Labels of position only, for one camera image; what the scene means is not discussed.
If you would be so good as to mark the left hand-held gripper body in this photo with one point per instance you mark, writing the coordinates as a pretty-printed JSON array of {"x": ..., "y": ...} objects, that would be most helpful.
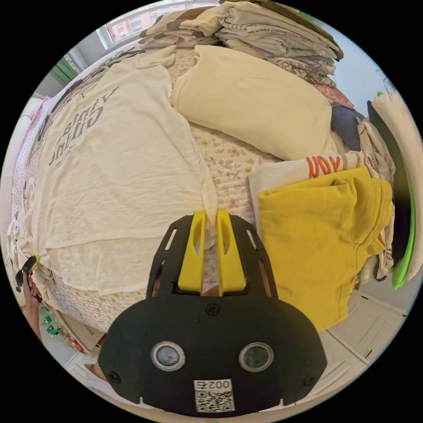
[{"x": 21, "y": 277}]

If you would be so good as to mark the pile of clothes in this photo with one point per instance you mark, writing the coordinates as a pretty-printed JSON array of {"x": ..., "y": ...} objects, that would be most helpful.
[
  {"x": 314, "y": 238},
  {"x": 264, "y": 29}
]

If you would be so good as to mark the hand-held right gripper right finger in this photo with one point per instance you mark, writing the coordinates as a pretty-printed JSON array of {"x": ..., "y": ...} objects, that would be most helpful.
[{"x": 233, "y": 267}]

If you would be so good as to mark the white short sleeve with print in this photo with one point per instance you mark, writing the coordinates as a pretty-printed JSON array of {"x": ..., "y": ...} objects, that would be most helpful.
[{"x": 115, "y": 172}]

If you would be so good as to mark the cream garment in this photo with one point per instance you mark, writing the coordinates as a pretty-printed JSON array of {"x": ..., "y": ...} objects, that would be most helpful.
[{"x": 254, "y": 102}]

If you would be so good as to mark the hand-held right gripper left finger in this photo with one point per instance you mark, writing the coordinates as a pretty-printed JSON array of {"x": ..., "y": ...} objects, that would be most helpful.
[{"x": 191, "y": 264}]

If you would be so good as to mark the person's left hand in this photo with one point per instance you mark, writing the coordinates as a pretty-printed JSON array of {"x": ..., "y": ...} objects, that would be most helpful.
[{"x": 30, "y": 305}]

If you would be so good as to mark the window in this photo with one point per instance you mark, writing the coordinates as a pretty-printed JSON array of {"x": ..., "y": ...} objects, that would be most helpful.
[{"x": 138, "y": 21}]

